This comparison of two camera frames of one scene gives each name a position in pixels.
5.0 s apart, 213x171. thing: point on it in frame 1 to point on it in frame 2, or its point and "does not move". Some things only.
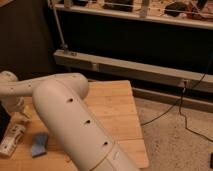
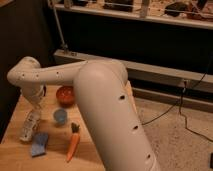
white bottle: [11, 138] to [32, 119]
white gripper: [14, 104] to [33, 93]
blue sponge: [39, 144] does not move
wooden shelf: [184, 13] does not move
